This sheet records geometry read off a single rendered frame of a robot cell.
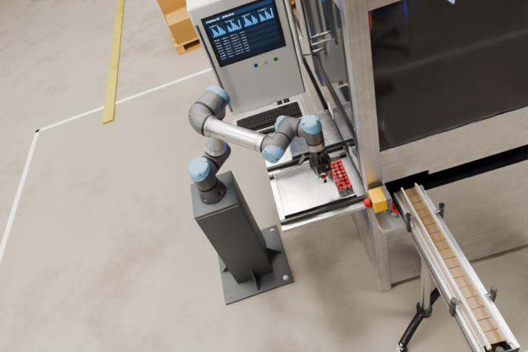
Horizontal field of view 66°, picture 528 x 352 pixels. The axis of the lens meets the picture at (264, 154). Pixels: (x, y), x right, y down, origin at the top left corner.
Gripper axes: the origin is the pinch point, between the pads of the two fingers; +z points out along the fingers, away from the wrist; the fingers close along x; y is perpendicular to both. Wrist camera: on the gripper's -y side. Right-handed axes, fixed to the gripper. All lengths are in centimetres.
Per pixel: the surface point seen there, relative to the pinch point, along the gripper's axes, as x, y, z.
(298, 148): -6.7, -31.6, 11.7
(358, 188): 14.1, 4.3, 11.9
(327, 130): 11.1, -38.2, 11.7
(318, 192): -4.1, 0.4, 11.7
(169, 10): -102, -374, 59
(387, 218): 20.1, 24.2, 11.9
